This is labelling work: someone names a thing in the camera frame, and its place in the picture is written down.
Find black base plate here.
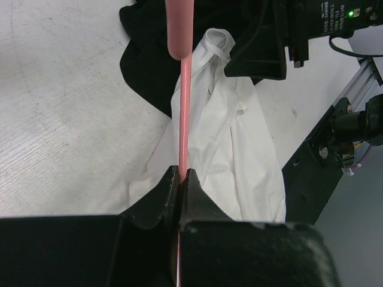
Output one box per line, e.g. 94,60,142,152
281,94,383,225

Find black garment on table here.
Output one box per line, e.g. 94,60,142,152
119,0,263,117

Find pink wire hanger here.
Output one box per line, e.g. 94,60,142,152
163,0,195,287

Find white tank top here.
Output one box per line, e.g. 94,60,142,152
127,28,287,224

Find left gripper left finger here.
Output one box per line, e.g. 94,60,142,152
120,166,180,230

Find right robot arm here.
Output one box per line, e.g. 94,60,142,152
224,1,382,80

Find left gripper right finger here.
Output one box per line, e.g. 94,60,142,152
180,169,233,223

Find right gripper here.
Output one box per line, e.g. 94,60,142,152
224,1,309,80

